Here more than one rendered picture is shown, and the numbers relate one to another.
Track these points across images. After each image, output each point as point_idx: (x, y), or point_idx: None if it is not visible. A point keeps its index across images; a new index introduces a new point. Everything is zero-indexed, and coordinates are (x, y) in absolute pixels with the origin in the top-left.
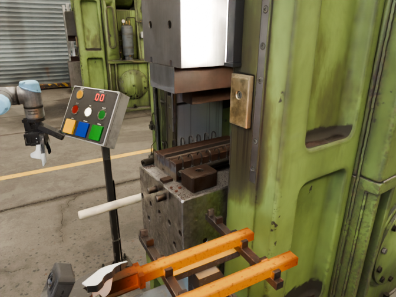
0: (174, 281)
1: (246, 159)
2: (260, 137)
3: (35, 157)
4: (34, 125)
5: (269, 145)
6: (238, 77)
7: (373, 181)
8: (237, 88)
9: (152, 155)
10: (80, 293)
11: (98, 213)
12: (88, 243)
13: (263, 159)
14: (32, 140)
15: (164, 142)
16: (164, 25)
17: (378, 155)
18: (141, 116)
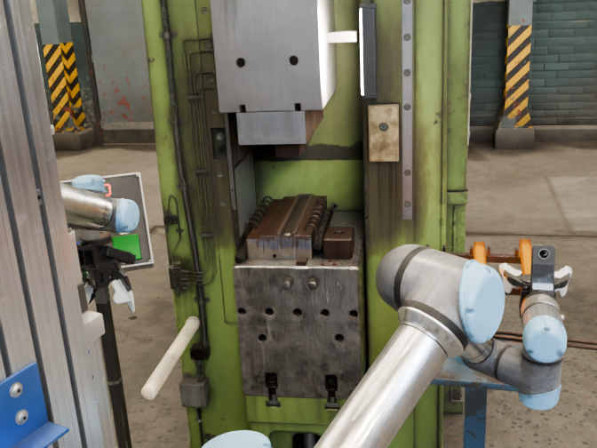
0: None
1: (395, 197)
2: (414, 165)
3: (122, 301)
4: (100, 250)
5: (425, 172)
6: (381, 108)
7: (458, 192)
8: (380, 120)
9: (179, 266)
10: (528, 276)
11: (165, 379)
12: None
13: (419, 188)
14: (104, 276)
15: (247, 224)
16: (281, 61)
17: (458, 164)
18: None
